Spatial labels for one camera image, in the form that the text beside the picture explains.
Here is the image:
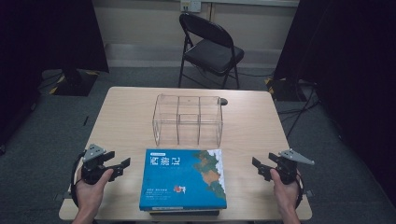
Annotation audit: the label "black stand base striped tape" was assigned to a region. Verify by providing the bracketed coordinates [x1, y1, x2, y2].
[48, 68, 101, 97]
[264, 76, 318, 102]

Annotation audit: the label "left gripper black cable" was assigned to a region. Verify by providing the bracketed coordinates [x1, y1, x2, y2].
[69, 150, 87, 208]

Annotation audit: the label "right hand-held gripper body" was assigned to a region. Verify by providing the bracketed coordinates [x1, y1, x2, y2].
[274, 148, 316, 186]

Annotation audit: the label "blue book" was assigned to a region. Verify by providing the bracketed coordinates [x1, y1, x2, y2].
[138, 148, 228, 213]

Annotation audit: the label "person's left hand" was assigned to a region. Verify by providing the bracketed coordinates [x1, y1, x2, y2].
[74, 167, 115, 216]

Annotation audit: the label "black folding chair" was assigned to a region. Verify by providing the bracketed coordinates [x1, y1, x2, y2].
[177, 12, 246, 91]

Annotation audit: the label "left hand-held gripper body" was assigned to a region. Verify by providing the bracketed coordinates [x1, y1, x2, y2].
[79, 143, 108, 186]

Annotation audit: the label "white wall socket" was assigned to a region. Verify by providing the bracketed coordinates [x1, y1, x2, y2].
[180, 0, 202, 13]

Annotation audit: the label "dark curtain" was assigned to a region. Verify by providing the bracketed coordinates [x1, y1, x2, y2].
[0, 0, 110, 147]
[274, 0, 396, 200]

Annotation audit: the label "black floor cables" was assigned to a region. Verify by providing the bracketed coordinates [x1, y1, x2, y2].
[276, 82, 323, 141]

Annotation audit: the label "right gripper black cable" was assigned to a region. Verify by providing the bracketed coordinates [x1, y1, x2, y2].
[295, 172, 304, 209]

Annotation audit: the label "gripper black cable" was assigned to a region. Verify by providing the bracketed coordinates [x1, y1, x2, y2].
[295, 172, 304, 209]
[69, 150, 87, 208]

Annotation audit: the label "clear acrylic book organizer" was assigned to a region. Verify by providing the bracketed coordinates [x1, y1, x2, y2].
[151, 93, 224, 148]

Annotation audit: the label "black book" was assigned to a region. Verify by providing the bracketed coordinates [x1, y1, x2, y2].
[148, 209, 220, 217]

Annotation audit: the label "person's right hand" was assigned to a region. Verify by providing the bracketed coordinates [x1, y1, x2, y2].
[269, 167, 303, 218]

